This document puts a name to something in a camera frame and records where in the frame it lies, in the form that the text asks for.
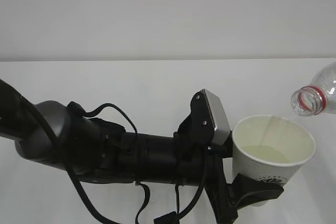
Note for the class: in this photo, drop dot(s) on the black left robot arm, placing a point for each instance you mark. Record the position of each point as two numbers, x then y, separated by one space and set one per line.
92 150

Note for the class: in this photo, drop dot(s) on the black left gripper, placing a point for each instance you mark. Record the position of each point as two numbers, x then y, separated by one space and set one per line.
225 198

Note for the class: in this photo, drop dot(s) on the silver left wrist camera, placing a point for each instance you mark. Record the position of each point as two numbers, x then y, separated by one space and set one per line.
210 126

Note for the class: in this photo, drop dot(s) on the white paper cup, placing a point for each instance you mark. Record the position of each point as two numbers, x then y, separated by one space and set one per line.
270 149

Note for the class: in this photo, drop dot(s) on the clear water bottle red label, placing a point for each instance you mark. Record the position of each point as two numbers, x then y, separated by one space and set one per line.
318 96

